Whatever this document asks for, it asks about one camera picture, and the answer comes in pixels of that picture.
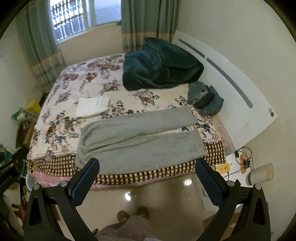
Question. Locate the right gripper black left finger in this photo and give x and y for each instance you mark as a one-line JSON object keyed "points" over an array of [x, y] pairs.
{"points": [[40, 222]]}

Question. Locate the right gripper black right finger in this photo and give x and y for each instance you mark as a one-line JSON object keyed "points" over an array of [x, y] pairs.
{"points": [[253, 222]]}

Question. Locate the grey fleece pants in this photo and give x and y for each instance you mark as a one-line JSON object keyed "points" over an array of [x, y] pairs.
{"points": [[141, 141]]}

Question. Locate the blue grey clothing pile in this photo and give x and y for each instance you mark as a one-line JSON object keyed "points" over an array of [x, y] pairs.
{"points": [[205, 98]]}

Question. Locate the pink mattress sheet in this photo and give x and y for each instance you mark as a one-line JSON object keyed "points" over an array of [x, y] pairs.
{"points": [[49, 181]]}

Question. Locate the white cylindrical container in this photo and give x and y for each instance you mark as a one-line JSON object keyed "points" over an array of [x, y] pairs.
{"points": [[260, 175]]}

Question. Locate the white bedside table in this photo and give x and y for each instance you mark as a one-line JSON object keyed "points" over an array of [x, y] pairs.
{"points": [[239, 167]]}

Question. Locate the yellow power strip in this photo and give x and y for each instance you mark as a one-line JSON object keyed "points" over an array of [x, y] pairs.
{"points": [[223, 168]]}

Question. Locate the person's grey trouser legs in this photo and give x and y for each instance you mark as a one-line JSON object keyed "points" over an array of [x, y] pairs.
{"points": [[128, 227]]}

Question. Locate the white bed headboard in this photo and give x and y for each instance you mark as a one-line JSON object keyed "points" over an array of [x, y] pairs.
{"points": [[245, 113]]}

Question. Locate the yellow box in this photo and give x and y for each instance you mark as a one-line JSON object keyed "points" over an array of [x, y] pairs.
{"points": [[33, 107]]}

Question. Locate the white folded cloth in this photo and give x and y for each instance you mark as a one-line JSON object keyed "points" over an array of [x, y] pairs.
{"points": [[90, 107]]}

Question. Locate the floral bed blanket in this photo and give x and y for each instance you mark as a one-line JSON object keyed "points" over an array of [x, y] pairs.
{"points": [[90, 91]]}

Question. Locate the left green curtain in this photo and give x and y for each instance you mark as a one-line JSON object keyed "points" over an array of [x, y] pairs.
{"points": [[42, 51]]}

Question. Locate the green curtain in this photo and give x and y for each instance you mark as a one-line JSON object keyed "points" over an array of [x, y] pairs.
{"points": [[42, 51], [147, 18]]}

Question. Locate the dark green plush blanket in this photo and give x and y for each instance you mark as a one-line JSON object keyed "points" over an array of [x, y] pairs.
{"points": [[159, 65]]}

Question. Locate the barred window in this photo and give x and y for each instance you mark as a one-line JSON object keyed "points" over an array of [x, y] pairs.
{"points": [[73, 17]]}

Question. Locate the right green curtain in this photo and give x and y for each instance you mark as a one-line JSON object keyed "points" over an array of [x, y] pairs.
{"points": [[147, 18]]}

